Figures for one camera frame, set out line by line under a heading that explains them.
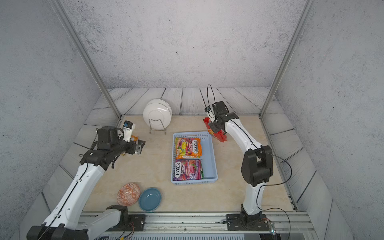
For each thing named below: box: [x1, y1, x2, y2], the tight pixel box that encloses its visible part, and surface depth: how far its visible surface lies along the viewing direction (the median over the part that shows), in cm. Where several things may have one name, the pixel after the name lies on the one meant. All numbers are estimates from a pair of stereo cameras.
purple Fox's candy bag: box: [173, 159, 202, 181], surface depth 86 cm
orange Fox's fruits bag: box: [174, 137, 202, 160], surface depth 97 cm
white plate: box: [143, 98, 173, 130], surface depth 106 cm
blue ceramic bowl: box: [139, 187, 162, 212], surface depth 81 cm
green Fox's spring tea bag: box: [200, 163, 205, 180], surface depth 88 cm
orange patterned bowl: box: [116, 182, 140, 207], surface depth 82 cm
